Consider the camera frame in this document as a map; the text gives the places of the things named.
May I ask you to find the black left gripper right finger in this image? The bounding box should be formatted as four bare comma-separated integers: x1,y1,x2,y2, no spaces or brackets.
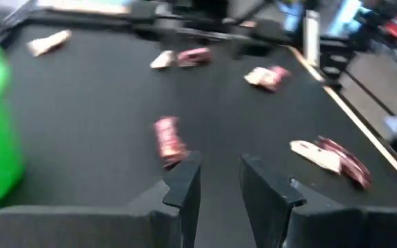
238,154,397,248

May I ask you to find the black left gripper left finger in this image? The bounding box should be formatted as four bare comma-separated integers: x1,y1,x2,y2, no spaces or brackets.
0,150,203,248

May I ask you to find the light wooden table board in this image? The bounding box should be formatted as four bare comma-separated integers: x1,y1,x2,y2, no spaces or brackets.
36,0,397,196

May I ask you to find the white upright post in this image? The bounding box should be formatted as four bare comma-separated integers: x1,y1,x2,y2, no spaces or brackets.
303,9,320,68

